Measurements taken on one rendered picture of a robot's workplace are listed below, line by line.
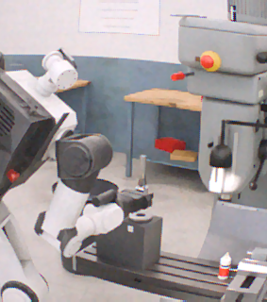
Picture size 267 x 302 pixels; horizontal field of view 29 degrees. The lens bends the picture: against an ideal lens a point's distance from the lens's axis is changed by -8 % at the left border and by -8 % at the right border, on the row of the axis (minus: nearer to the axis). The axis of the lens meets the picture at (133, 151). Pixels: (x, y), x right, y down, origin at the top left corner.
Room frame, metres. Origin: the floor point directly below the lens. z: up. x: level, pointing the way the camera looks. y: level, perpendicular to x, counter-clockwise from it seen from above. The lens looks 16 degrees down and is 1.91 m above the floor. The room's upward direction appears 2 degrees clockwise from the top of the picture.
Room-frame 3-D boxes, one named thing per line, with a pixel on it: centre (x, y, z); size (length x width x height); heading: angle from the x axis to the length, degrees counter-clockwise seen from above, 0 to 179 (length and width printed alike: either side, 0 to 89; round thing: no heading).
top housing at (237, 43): (1.73, -0.33, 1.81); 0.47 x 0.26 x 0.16; 152
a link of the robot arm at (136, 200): (1.77, 0.01, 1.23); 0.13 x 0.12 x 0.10; 58
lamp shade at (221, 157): (1.54, -0.26, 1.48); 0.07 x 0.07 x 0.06
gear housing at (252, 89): (1.76, -0.34, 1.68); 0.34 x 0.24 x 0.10; 152
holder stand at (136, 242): (1.87, 0.01, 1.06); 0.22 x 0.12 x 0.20; 55
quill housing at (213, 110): (1.72, -0.32, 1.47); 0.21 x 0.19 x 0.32; 62
